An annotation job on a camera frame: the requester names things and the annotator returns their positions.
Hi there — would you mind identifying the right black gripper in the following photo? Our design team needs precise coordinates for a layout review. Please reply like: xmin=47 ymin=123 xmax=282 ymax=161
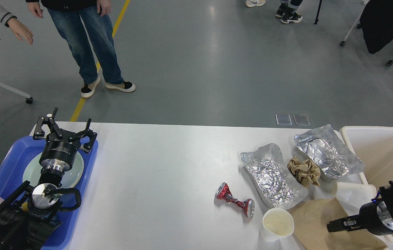
xmin=327 ymin=201 xmax=393 ymax=236

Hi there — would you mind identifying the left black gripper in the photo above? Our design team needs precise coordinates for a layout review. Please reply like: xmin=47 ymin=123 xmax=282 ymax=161
xmin=33 ymin=107 xmax=98 ymax=171

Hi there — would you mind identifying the green ceramic plate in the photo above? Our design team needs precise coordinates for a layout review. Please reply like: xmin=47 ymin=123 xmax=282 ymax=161
xmin=22 ymin=152 xmax=84 ymax=188

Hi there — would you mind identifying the white paper cup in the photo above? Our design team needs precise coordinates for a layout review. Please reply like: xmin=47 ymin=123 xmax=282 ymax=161
xmin=259 ymin=208 xmax=294 ymax=242

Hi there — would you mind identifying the teal ceramic mug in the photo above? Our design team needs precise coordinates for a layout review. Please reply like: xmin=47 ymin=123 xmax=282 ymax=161
xmin=21 ymin=202 xmax=29 ymax=212

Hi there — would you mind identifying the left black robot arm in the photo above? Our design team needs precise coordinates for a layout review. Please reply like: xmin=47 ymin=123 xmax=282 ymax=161
xmin=0 ymin=108 xmax=98 ymax=250

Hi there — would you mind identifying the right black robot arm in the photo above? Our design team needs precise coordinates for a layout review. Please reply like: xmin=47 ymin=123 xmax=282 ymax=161
xmin=327 ymin=181 xmax=393 ymax=236

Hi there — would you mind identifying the pink ceramic plate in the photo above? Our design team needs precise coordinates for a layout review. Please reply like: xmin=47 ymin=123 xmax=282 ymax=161
xmin=68 ymin=173 xmax=82 ymax=188

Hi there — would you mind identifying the blue plastic tray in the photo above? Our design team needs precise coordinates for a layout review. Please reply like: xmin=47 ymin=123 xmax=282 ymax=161
xmin=0 ymin=136 xmax=99 ymax=250

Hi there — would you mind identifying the crumpled brown paper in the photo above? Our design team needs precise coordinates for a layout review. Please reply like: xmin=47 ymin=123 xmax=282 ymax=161
xmin=287 ymin=157 xmax=321 ymax=188

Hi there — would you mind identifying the beige plastic bin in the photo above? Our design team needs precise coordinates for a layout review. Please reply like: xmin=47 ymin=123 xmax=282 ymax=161
xmin=340 ymin=126 xmax=393 ymax=249

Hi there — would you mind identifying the small crumpled foil sheet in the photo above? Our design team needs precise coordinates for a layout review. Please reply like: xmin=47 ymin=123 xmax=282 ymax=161
xmin=294 ymin=124 xmax=365 ymax=180

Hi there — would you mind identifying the large crumpled foil tray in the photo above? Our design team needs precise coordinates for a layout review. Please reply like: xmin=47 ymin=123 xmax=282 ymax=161
xmin=240 ymin=143 xmax=309 ymax=209

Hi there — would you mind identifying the person in blue jeans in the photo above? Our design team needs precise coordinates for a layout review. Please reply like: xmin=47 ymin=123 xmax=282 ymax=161
xmin=27 ymin=0 xmax=136 ymax=98

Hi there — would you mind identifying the crushed red soda can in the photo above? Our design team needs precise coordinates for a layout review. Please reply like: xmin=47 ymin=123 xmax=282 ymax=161
xmin=215 ymin=182 xmax=255 ymax=219

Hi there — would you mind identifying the chair with black jacket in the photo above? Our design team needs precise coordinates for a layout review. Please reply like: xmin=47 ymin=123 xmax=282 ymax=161
xmin=340 ymin=0 xmax=393 ymax=66

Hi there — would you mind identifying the person in black sneakers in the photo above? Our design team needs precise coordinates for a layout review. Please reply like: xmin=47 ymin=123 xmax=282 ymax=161
xmin=275 ymin=0 xmax=303 ymax=24

